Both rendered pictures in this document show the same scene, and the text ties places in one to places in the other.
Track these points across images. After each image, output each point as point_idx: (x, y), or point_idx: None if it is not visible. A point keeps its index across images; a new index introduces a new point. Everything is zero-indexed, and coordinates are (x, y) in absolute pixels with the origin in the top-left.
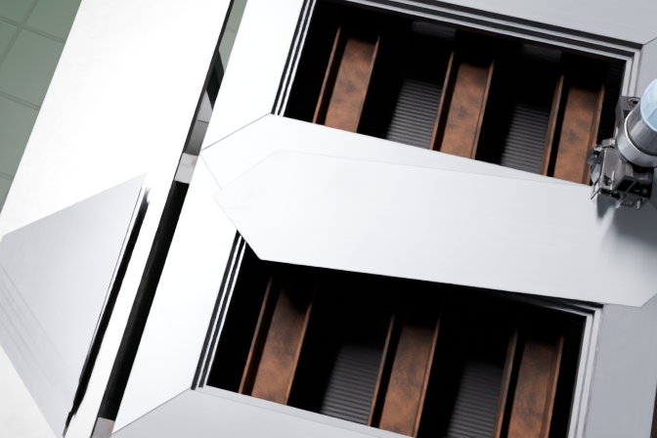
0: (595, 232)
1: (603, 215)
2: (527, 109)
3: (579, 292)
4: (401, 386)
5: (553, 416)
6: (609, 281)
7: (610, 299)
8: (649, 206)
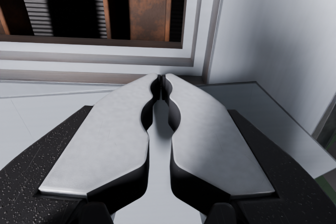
0: (159, 162)
1: (170, 136)
2: None
3: (148, 221)
4: None
5: None
6: (187, 208)
7: (189, 222)
8: (267, 106)
